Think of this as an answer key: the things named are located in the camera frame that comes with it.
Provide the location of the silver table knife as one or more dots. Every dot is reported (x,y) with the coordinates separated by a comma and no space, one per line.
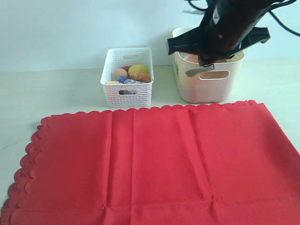
(195,71)

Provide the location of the brown wooden plate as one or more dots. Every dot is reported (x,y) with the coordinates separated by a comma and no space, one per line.
(191,58)

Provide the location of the yellow lemon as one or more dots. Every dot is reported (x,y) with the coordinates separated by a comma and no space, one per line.
(138,68)

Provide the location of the yellow cheese wedge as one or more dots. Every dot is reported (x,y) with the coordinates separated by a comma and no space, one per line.
(112,83)

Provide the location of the brown egg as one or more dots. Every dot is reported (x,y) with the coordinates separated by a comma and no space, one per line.
(117,73)

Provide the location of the blue white milk carton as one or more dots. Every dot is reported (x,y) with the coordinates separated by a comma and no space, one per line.
(126,80)

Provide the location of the red scalloped cloth mat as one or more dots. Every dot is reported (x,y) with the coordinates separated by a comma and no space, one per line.
(216,164)

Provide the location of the cream plastic bin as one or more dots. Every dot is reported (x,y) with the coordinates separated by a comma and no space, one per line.
(206,87)

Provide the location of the fried chicken piece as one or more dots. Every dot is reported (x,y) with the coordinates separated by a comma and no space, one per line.
(141,77)

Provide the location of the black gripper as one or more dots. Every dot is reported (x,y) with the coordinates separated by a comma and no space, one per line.
(228,27)

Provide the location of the red sausage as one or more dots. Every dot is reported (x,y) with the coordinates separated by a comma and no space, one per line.
(126,68)

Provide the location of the white perforated plastic basket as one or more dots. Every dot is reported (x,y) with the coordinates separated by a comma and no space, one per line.
(118,58)

